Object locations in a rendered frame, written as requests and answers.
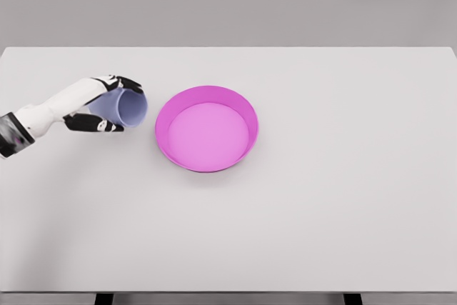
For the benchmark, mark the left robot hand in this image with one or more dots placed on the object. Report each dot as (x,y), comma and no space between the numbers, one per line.
(76,95)

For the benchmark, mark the lavender cup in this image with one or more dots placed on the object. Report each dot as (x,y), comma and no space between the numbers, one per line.
(132,108)

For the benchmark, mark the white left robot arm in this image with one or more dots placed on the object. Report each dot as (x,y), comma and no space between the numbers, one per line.
(28,121)

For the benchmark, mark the pink plate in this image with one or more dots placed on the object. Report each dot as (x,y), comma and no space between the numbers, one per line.
(207,130)

